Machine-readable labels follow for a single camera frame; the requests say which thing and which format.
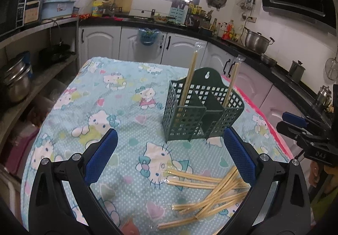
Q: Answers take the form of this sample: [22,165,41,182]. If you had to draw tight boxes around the chopsticks front pair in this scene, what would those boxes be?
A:
[178,41,203,116]

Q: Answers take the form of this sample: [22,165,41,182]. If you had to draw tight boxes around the chopsticks top pair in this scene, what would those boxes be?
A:
[222,60,242,108]

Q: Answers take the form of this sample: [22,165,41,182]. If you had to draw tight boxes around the person right hand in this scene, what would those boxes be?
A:
[308,161,320,187]

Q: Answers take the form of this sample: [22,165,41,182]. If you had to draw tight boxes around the hello kitty tablecloth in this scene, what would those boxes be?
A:
[20,56,296,235]

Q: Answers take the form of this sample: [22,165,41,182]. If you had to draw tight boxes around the small steel kettle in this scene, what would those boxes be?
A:
[288,60,305,83]

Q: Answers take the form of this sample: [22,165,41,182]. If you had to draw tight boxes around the green plastic utensil basket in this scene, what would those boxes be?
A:
[162,67,245,142]

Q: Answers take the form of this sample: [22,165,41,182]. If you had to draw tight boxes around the steel stock pot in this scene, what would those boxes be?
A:
[245,27,275,54]

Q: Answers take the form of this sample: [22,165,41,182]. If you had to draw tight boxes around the steel pots on shelf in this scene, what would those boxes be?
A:
[1,51,33,103]

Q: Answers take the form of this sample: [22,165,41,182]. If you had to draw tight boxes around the blue hanging basket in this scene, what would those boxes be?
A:
[137,28,161,46]

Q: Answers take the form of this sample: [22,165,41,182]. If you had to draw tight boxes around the blue knife block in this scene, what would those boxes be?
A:
[168,7,187,24]

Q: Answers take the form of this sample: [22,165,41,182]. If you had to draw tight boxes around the blue dish rack tub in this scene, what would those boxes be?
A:
[41,0,75,20]

